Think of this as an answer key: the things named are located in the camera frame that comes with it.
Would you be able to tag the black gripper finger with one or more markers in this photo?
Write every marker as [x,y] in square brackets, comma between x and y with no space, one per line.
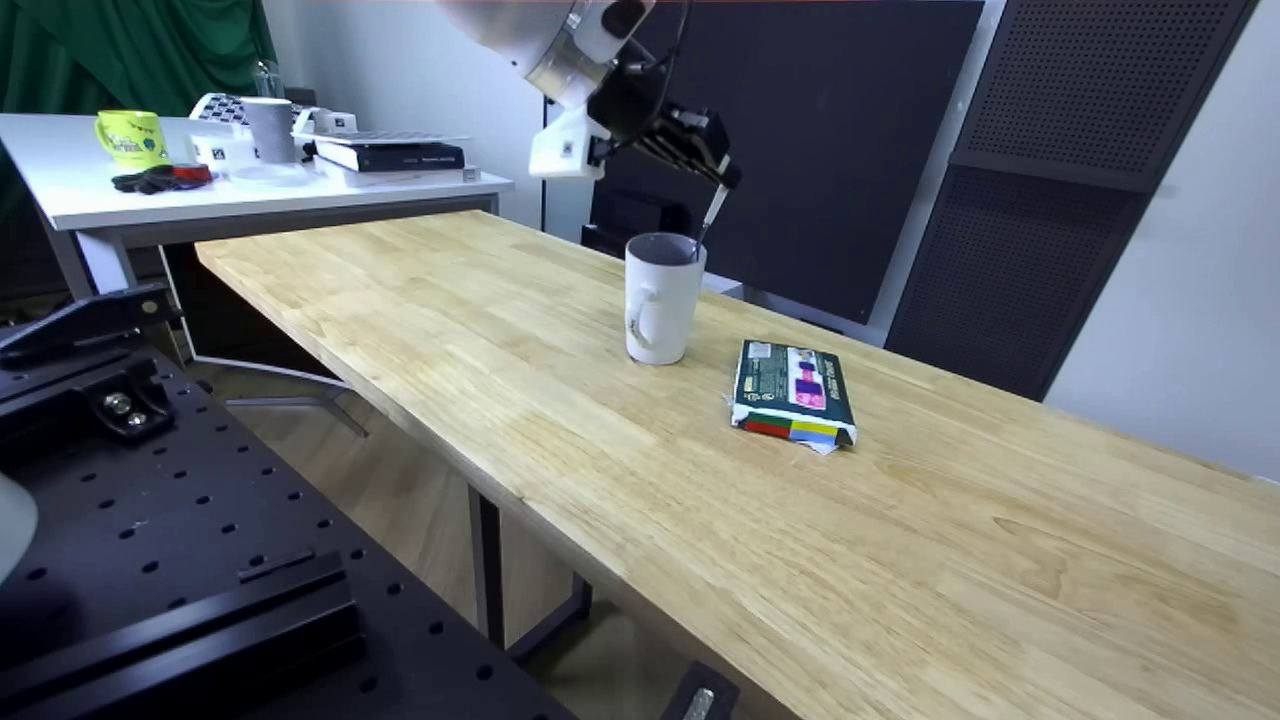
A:
[707,132]
[680,160]

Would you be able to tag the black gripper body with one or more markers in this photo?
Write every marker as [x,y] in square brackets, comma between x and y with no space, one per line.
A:
[634,100]

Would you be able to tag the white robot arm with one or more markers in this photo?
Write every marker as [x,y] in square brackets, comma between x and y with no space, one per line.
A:
[535,32]

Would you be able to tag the white ceramic mug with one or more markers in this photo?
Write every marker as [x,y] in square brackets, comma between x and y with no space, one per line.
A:
[661,307]

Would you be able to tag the yellow mug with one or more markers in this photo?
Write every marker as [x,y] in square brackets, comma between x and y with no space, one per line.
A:
[131,136]

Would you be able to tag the black partition panel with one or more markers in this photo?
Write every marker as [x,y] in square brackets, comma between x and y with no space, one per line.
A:
[826,147]

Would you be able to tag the black book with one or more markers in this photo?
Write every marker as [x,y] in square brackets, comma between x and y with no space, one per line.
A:
[392,152]

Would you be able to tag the dark green printed packet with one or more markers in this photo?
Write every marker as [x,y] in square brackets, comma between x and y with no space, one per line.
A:
[793,393]

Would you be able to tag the grey white cup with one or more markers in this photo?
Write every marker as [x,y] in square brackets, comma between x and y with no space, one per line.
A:
[275,131]

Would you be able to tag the black mesh panel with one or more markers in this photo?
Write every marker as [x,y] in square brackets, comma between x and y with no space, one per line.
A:
[1065,173]

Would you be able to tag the white checkered object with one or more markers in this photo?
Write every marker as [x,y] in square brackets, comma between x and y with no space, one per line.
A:
[218,124]

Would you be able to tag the white side desk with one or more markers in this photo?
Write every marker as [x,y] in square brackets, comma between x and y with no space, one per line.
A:
[201,203]

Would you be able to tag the red and black tool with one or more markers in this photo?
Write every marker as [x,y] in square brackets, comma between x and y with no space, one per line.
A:
[161,178]

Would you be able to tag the green curtain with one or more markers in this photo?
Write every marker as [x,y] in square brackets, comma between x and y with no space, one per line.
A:
[133,52]

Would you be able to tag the black perforated breadboard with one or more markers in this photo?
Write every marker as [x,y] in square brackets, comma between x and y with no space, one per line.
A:
[173,561]

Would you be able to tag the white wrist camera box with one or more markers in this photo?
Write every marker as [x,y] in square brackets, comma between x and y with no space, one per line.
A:
[560,147]

